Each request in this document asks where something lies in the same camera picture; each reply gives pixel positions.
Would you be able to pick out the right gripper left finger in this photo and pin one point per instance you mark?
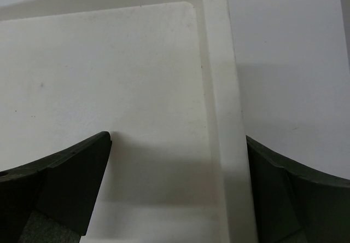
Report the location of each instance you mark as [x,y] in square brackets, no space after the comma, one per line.
[52,199]

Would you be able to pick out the right side aluminium rail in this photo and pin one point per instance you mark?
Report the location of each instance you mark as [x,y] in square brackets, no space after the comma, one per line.
[345,6]

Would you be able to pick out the white drawer cabinet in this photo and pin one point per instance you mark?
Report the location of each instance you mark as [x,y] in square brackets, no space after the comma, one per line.
[160,76]

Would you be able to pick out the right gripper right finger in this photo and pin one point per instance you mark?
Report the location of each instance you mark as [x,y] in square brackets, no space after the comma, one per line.
[296,203]

